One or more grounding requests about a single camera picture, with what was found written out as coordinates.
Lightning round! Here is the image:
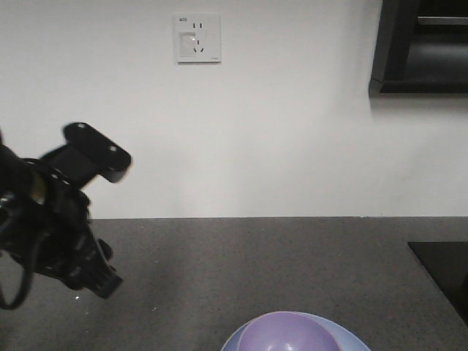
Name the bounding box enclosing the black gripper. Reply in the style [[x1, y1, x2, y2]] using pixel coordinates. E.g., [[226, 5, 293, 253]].
[[1, 122, 132, 299]]

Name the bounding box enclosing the purple bowl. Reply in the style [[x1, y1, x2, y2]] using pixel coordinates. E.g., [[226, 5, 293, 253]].
[[237, 312, 340, 351]]

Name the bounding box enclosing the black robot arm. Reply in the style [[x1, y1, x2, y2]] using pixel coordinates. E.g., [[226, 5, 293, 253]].
[[1, 122, 132, 310]]

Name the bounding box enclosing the black gas cooktop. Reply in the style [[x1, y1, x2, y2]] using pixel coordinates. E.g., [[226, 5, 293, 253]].
[[408, 241, 467, 325]]

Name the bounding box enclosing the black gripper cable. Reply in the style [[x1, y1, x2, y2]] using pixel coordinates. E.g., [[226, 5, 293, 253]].
[[0, 215, 48, 311]]

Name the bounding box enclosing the white wall socket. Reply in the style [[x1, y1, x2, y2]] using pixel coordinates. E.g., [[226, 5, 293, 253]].
[[173, 13, 222, 64]]

